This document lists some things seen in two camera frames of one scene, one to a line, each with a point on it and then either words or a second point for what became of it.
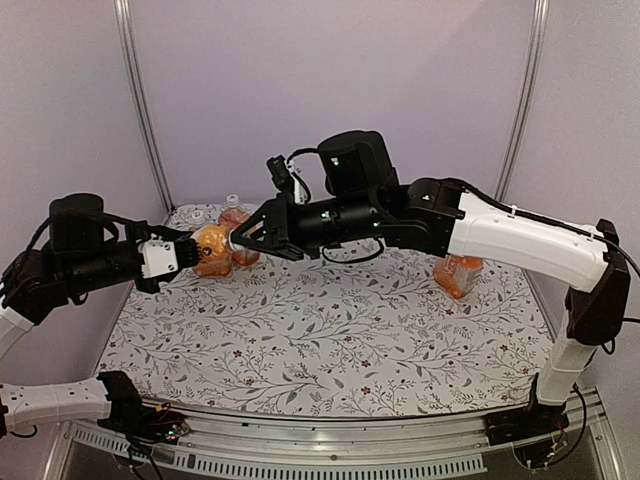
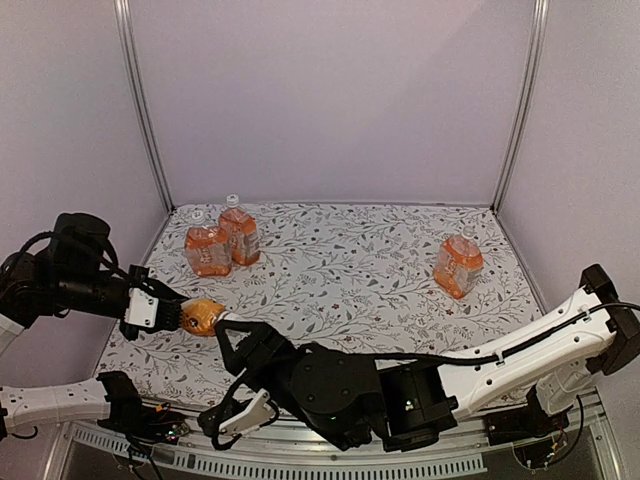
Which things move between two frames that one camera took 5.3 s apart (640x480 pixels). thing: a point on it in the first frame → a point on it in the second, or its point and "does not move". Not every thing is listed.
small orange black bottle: x=214 y=243 → x=200 y=315
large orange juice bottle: x=457 y=274 does not move
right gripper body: x=283 y=230 → x=278 y=360
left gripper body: x=151 y=287 → x=141 y=272
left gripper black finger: x=171 y=235 → x=161 y=290
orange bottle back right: x=231 y=217 does not move
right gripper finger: x=258 y=217 → x=260 y=333
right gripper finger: x=275 y=249 → x=234 y=363
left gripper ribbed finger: x=187 y=251 → x=168 y=314
